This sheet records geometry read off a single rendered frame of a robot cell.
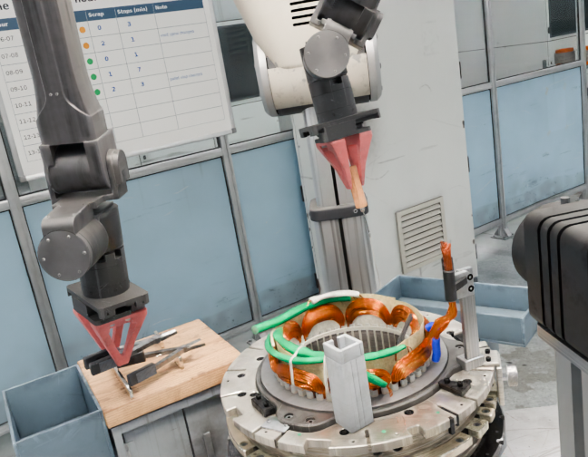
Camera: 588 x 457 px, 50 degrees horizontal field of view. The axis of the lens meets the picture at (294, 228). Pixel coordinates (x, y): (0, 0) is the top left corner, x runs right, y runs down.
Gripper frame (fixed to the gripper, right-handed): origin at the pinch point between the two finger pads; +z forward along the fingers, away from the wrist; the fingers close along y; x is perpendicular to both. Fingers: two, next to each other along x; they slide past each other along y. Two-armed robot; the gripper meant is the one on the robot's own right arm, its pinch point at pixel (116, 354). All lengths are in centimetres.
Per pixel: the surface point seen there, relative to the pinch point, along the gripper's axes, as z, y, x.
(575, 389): -27, 62, -9
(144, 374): 3.7, 1.0, 2.9
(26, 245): 44, -195, 46
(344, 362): -8.3, 32.4, 9.0
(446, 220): 65, -120, 234
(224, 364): 5.1, 4.5, 13.1
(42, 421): 14.8, -16.1, -6.5
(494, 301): 4, 21, 53
